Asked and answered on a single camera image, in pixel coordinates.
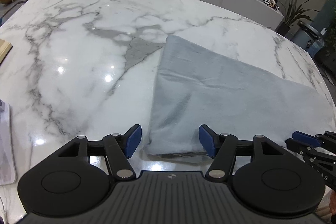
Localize light grey garment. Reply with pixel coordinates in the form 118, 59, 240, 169
145, 35, 335, 162

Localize right human hand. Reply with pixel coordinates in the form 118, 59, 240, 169
329, 190, 336, 223

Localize blue water jug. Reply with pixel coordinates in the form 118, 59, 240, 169
306, 38, 325, 58

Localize grey pedal trash bin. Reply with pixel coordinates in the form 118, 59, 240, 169
291, 20, 323, 51

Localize white storage bag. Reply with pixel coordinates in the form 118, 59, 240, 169
0, 100, 17, 186

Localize potted leafy plant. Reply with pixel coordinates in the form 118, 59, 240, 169
276, 0, 319, 36

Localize black white toy figures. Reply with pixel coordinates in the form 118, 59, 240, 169
262, 0, 279, 11

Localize wooden tray edge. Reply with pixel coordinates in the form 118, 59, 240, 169
0, 39, 13, 64

